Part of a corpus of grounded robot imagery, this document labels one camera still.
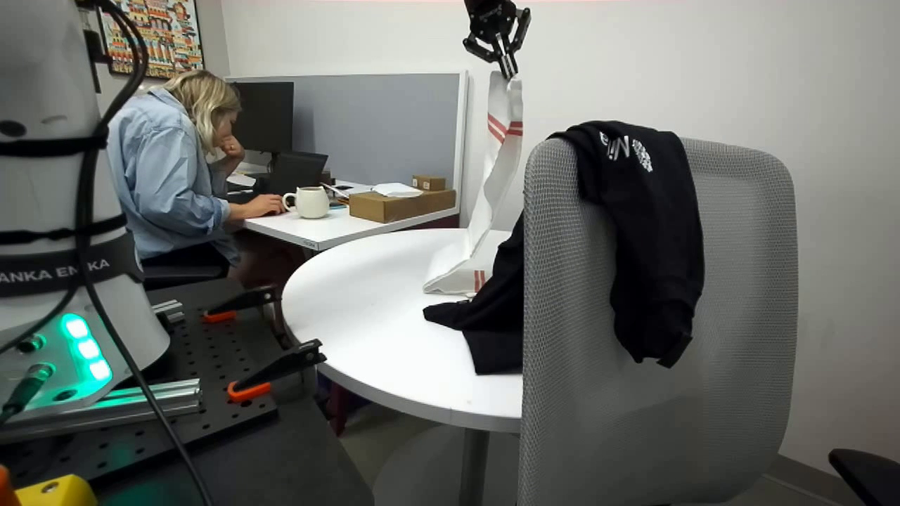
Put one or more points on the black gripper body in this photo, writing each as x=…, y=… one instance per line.
x=492, y=19

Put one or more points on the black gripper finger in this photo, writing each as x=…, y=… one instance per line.
x=479, y=50
x=511, y=54

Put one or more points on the black t-shirt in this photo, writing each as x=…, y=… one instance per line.
x=644, y=180

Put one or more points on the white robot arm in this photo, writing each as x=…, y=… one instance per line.
x=75, y=314

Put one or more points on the seated person in blue shirt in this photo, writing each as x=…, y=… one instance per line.
x=158, y=149

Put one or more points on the grey chair backrest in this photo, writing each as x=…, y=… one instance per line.
x=604, y=428

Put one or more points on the black chair armrest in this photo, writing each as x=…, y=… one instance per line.
x=870, y=477

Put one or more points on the grey partition panel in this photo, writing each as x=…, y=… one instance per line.
x=375, y=127

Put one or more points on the cardboard box on desk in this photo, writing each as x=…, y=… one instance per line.
x=400, y=201

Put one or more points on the black computer monitor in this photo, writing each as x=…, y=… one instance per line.
x=265, y=119

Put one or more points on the white mug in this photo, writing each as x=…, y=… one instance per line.
x=307, y=203

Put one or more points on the white side desk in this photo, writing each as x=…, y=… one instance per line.
x=337, y=225

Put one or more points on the left orange black clamp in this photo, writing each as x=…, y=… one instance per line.
x=253, y=300

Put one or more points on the orange black clamp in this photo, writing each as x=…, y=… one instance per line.
x=253, y=300
x=261, y=384

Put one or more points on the black perforated breadboard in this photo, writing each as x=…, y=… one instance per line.
x=80, y=367

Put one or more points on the right orange black clamp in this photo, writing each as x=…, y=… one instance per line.
x=261, y=384

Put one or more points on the yellow object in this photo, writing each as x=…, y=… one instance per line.
x=67, y=490

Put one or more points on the colourful wall poster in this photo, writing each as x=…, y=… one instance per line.
x=170, y=31

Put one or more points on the left aluminium rail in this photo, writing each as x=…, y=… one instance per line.
x=122, y=405

